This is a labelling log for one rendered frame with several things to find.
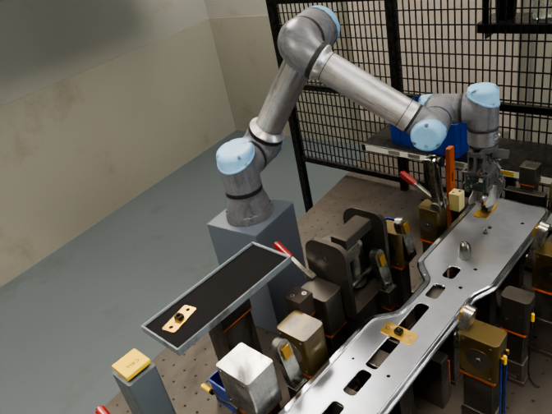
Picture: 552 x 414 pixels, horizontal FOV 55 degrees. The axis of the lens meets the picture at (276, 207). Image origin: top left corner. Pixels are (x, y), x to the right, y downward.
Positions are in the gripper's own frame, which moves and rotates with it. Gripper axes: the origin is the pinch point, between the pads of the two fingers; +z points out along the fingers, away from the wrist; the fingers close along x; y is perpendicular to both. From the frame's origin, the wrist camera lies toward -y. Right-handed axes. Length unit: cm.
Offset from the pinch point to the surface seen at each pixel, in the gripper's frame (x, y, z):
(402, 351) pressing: 3, 51, 9
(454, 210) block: -12.5, -6.1, 8.8
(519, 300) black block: 18.0, 21.4, 10.3
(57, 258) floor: -303, 28, 110
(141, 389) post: -30, 97, -2
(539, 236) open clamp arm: 16.9, 7.4, 0.6
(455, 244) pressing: -4.8, 8.7, 9.4
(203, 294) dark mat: -36, 73, -7
